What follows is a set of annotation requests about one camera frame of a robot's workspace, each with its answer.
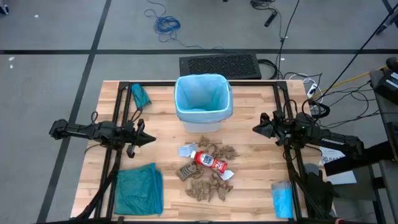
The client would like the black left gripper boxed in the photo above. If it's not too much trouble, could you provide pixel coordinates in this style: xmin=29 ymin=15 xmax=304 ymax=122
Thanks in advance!
xmin=123 ymin=118 xmax=157 ymax=159

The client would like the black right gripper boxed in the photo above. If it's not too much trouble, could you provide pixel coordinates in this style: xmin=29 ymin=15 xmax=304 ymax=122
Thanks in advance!
xmin=252 ymin=109 xmax=289 ymax=147

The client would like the white paper scrap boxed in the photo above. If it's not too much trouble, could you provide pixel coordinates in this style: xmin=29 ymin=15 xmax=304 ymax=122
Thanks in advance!
xmin=219 ymin=169 xmax=234 ymax=181
xmin=178 ymin=142 xmax=198 ymax=158

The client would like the white plastic trash bin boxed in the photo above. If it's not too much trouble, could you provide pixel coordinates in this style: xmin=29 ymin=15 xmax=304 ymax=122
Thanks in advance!
xmin=175 ymin=74 xmax=233 ymax=134

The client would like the light blue trash bag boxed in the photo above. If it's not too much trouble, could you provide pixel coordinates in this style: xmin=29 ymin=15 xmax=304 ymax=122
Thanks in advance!
xmin=174 ymin=73 xmax=234 ymax=124

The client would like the small brown paper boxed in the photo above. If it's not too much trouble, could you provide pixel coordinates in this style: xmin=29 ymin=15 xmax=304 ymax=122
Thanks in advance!
xmin=192 ymin=166 xmax=205 ymax=180

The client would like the red drink bottle white cap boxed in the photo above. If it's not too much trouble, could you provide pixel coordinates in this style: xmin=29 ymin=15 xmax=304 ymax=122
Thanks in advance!
xmin=190 ymin=150 xmax=229 ymax=174

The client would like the large brown paper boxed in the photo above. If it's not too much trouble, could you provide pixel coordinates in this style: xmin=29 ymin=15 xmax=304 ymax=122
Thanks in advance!
xmin=185 ymin=173 xmax=234 ymax=202

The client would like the small teal cloth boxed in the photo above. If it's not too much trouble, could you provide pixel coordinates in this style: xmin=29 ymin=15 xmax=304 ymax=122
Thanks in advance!
xmin=130 ymin=83 xmax=152 ymax=110

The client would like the large teal cloth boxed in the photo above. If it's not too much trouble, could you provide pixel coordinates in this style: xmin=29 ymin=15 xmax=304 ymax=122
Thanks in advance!
xmin=114 ymin=162 xmax=164 ymax=216

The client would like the white power strip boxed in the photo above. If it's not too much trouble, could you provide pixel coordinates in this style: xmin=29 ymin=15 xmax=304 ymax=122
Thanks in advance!
xmin=306 ymin=82 xmax=318 ymax=99

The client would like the white printed sheet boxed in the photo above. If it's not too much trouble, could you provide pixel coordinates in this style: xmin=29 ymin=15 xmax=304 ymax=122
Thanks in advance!
xmin=320 ymin=146 xmax=357 ymax=186

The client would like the black perforated metal case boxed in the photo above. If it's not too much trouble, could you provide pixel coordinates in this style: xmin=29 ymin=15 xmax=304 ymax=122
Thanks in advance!
xmin=178 ymin=53 xmax=262 ymax=80

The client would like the black power strip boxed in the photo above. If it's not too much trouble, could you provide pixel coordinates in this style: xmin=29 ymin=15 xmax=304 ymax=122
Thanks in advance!
xmin=264 ymin=10 xmax=278 ymax=28

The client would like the black box device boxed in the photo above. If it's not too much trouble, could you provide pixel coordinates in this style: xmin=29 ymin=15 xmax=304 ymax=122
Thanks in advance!
xmin=371 ymin=57 xmax=398 ymax=105

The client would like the black stand leg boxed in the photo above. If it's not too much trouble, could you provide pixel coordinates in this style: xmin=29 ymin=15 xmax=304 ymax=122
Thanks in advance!
xmin=376 ymin=0 xmax=398 ymax=35

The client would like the black aluminium rig frame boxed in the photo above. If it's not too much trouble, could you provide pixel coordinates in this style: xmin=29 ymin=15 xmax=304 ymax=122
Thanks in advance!
xmin=74 ymin=80 xmax=312 ymax=224

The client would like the yellow cable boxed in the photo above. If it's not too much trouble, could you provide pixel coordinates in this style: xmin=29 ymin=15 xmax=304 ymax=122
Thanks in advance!
xmin=310 ymin=64 xmax=389 ymax=100

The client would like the blue coiled cable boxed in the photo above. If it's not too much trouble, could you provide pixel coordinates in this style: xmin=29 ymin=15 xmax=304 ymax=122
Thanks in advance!
xmin=143 ymin=0 xmax=224 ymax=50

